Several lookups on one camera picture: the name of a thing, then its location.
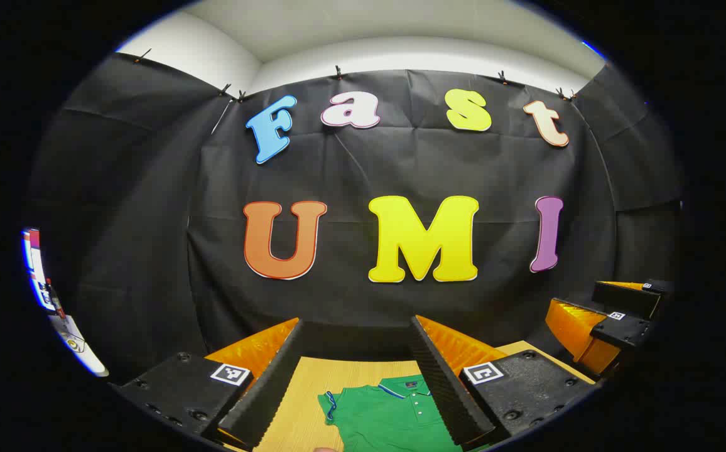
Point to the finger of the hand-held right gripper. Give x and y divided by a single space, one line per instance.
627 329
627 298

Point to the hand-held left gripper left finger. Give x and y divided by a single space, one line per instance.
269 389

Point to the red drink bottle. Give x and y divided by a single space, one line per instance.
56 302

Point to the computer monitor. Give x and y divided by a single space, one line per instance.
33 263

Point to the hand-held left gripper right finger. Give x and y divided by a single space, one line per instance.
441 383

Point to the green T-shirt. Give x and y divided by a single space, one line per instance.
388 420

